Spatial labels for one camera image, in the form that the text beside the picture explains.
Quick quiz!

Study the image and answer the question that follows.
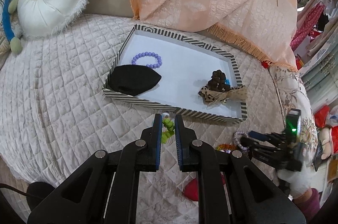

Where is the red small object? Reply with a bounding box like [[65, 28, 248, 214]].
[[261, 61, 270, 69]]

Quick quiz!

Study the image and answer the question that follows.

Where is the beige quilted bedspread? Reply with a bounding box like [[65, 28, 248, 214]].
[[0, 14, 286, 224]]

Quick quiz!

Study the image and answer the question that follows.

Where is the leopard print bow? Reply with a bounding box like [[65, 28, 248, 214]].
[[198, 86, 248, 106]]

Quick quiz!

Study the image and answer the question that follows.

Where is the floral side pillow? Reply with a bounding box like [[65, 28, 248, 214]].
[[269, 66, 319, 166]]

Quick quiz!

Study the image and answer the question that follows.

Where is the clear spiral hair tie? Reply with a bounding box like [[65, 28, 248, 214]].
[[233, 130, 251, 152]]

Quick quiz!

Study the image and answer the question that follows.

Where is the red velvet bow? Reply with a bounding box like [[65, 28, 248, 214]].
[[183, 173, 226, 203]]

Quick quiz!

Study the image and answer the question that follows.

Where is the green bead bracelet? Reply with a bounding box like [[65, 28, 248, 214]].
[[160, 118, 176, 145]]

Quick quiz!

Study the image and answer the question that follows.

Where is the brown scrunchie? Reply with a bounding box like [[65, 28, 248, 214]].
[[207, 70, 231, 92]]

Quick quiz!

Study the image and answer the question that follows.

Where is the right hand white glove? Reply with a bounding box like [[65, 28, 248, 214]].
[[277, 165, 315, 200]]

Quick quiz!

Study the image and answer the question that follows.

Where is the striped white tray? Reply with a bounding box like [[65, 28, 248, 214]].
[[102, 24, 248, 123]]

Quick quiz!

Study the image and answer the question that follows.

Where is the multicolour bead bracelet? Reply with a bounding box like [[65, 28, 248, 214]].
[[215, 143, 239, 153]]

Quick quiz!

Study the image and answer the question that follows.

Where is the black fabric hair accessory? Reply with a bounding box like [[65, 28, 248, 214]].
[[108, 64, 162, 96]]

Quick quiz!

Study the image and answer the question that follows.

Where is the purple bead bracelet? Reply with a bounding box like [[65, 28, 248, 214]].
[[131, 51, 163, 70]]

